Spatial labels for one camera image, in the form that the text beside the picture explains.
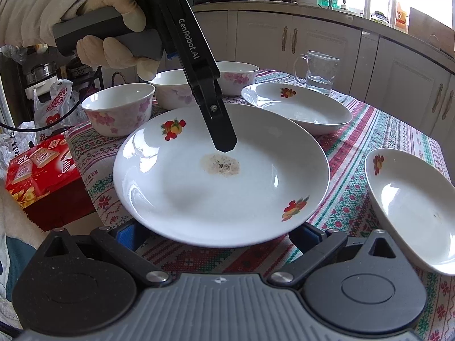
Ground white floral bowl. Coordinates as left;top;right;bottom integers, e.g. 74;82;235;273
149;69;196;110
82;83;156;137
217;61;259;97

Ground white plate with fruit print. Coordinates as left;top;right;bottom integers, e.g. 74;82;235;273
113;104;330;248

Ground gloved left hand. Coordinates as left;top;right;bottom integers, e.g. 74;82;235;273
60;0;161;81

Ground patterned striped tablecloth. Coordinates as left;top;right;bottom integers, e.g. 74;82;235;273
65;91;454;340

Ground clear glass mug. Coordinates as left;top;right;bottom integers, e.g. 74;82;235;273
293;50;341;95

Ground red snack box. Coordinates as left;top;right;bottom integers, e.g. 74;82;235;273
5;134;95;231

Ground white red plastic bag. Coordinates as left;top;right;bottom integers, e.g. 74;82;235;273
34;79;81;139

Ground cardboard box on counter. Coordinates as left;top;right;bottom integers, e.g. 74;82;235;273
408;7;454;57

